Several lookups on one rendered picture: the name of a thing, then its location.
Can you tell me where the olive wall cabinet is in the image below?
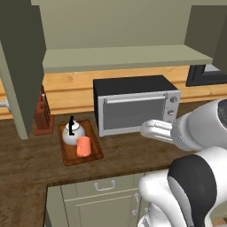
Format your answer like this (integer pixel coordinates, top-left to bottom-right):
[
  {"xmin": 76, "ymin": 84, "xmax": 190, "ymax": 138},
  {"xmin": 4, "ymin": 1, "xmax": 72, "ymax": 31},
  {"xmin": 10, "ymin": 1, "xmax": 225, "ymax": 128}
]
[{"xmin": 30, "ymin": 0, "xmax": 227, "ymax": 74}]

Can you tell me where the silver cupboard door handle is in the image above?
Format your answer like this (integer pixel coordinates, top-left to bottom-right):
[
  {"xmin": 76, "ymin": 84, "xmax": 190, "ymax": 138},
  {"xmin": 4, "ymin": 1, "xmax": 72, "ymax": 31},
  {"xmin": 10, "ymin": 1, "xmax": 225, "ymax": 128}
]
[{"xmin": 131, "ymin": 192, "xmax": 141, "ymax": 217}]

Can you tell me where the grey glass microwave door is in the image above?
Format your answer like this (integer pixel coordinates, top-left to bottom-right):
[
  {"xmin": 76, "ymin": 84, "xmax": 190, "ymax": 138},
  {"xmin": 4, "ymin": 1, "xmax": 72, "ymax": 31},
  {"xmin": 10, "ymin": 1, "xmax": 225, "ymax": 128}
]
[{"xmin": 101, "ymin": 95, "xmax": 168, "ymax": 133}]

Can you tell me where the brown wooden knife block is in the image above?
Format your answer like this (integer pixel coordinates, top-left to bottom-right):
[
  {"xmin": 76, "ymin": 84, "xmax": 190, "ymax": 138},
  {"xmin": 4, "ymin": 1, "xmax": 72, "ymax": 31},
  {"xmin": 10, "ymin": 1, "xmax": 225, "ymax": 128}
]
[{"xmin": 33, "ymin": 84, "xmax": 55, "ymax": 137}]

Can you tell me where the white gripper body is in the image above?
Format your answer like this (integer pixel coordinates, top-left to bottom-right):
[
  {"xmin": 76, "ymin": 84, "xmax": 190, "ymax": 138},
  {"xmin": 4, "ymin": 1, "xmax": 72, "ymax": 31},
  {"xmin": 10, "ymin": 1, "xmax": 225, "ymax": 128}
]
[{"xmin": 139, "ymin": 119, "xmax": 176, "ymax": 145}]

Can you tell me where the orange mug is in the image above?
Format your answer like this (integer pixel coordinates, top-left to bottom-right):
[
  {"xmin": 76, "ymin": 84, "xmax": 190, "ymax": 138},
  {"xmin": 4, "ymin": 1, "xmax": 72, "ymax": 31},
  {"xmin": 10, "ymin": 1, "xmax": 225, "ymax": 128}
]
[{"xmin": 75, "ymin": 136, "xmax": 92, "ymax": 158}]

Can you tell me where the silver drawer handle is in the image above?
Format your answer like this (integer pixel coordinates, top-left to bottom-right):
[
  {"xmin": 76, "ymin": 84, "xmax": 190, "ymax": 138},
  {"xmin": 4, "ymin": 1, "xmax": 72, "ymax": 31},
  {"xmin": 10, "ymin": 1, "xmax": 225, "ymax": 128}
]
[{"xmin": 93, "ymin": 179, "xmax": 116, "ymax": 192}]

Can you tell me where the olive cabinet door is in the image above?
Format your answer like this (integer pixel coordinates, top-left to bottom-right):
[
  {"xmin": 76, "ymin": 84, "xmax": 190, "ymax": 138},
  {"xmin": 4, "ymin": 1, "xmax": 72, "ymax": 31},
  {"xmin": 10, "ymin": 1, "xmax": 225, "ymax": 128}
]
[
  {"xmin": 184, "ymin": 4, "xmax": 227, "ymax": 67},
  {"xmin": 0, "ymin": 0, "xmax": 47, "ymax": 141}
]

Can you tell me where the olive cupboard door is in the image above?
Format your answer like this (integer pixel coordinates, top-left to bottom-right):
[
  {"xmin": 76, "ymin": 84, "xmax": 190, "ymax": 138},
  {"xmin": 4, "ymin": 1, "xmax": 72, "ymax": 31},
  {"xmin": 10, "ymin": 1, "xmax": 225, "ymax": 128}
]
[{"xmin": 63, "ymin": 189, "xmax": 144, "ymax": 227}]

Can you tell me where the white kettle with black handle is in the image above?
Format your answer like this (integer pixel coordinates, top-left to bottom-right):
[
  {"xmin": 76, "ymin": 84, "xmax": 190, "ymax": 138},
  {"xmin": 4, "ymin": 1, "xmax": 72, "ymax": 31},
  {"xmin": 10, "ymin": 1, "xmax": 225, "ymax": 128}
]
[{"xmin": 61, "ymin": 115, "xmax": 87, "ymax": 146}]

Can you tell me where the silver black microwave oven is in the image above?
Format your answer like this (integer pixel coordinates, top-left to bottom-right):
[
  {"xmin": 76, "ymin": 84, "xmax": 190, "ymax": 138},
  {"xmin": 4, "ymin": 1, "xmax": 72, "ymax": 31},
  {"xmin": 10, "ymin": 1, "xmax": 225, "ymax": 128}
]
[{"xmin": 92, "ymin": 74, "xmax": 182, "ymax": 137}]

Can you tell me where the olive drawer front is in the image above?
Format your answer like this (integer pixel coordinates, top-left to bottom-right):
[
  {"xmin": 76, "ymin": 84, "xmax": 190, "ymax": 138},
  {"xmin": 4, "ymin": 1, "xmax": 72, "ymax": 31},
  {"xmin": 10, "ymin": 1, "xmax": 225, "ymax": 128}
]
[{"xmin": 59, "ymin": 173, "xmax": 146, "ymax": 202}]

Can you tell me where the silver microwave door handle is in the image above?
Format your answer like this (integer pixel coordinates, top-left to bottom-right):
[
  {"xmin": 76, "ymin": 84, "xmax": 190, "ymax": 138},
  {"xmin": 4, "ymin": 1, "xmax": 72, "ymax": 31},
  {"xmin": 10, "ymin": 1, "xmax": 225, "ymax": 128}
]
[{"xmin": 103, "ymin": 95, "xmax": 168, "ymax": 105}]

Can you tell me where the silver cabinet door handle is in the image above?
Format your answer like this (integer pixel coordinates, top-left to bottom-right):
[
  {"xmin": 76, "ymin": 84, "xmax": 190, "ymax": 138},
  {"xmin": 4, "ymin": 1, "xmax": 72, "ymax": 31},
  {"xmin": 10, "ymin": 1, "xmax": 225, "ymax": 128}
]
[{"xmin": 0, "ymin": 98, "xmax": 12, "ymax": 114}]

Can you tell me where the brown wooden tray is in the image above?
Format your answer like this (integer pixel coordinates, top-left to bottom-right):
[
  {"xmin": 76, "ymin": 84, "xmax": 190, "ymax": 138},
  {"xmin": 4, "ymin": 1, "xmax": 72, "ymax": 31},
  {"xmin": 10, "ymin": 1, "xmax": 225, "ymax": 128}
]
[{"xmin": 57, "ymin": 118, "xmax": 105, "ymax": 167}]

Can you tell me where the black framed window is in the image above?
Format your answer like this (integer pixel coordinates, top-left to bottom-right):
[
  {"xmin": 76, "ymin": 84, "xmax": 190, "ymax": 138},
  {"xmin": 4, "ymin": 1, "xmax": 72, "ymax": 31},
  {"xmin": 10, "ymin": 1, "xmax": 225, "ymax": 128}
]
[{"xmin": 184, "ymin": 63, "xmax": 227, "ymax": 88}]

